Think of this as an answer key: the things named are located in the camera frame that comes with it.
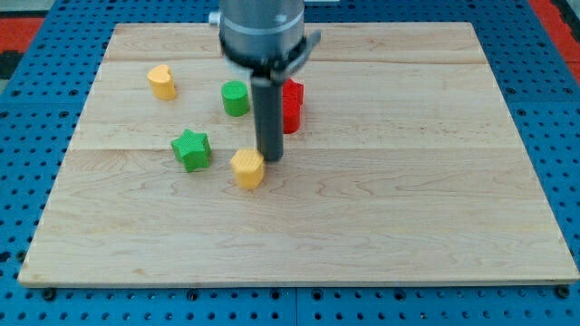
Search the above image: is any yellow hexagon block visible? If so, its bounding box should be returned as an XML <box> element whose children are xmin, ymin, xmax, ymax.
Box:
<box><xmin>230</xmin><ymin>149</ymin><xmax>266</xmax><ymax>189</ymax></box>

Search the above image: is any yellow heart block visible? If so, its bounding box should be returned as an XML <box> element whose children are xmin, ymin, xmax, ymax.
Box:
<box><xmin>147</xmin><ymin>64</ymin><xmax>177</xmax><ymax>101</ymax></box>

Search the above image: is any red block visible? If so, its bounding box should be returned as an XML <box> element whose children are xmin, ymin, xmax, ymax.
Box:
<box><xmin>282</xmin><ymin>79</ymin><xmax>304</xmax><ymax>134</ymax></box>

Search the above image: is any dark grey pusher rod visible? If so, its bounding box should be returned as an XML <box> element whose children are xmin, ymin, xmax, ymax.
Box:
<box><xmin>250</xmin><ymin>76</ymin><xmax>284</xmax><ymax>162</ymax></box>

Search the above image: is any green cylinder block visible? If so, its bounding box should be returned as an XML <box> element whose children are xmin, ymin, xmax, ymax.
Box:
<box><xmin>221</xmin><ymin>80</ymin><xmax>250</xmax><ymax>117</ymax></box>

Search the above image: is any green star block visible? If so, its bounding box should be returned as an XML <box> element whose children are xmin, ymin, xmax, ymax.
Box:
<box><xmin>170</xmin><ymin>129</ymin><xmax>211</xmax><ymax>173</ymax></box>

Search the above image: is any wooden board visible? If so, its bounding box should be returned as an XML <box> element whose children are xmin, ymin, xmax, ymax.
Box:
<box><xmin>18</xmin><ymin>23</ymin><xmax>579</xmax><ymax>288</ymax></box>

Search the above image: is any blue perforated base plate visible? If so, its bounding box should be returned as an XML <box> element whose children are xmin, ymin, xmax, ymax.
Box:
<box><xmin>1</xmin><ymin>1</ymin><xmax>579</xmax><ymax>325</ymax></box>

